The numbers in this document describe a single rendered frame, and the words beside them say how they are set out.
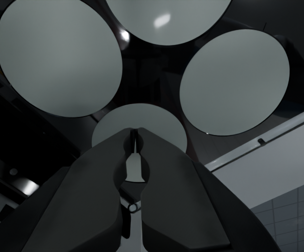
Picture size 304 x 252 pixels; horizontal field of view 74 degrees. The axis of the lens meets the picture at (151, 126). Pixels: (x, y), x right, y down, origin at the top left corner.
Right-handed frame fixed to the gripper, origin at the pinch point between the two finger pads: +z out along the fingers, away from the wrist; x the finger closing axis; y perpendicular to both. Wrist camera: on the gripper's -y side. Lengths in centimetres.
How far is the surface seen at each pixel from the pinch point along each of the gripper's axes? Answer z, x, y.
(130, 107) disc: 6.5, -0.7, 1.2
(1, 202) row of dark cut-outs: 1.2, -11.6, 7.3
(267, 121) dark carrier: 6.4, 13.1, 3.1
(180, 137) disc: 6.5, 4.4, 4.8
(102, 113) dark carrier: 6.4, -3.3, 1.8
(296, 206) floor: 96, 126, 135
